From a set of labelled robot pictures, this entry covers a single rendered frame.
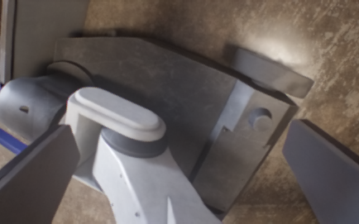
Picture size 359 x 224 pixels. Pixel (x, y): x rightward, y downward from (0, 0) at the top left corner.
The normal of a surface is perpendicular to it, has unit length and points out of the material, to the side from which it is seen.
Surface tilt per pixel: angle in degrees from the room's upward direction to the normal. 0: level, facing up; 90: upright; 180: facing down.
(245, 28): 0
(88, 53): 0
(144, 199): 90
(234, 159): 0
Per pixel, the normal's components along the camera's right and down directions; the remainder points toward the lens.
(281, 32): -0.22, 0.32
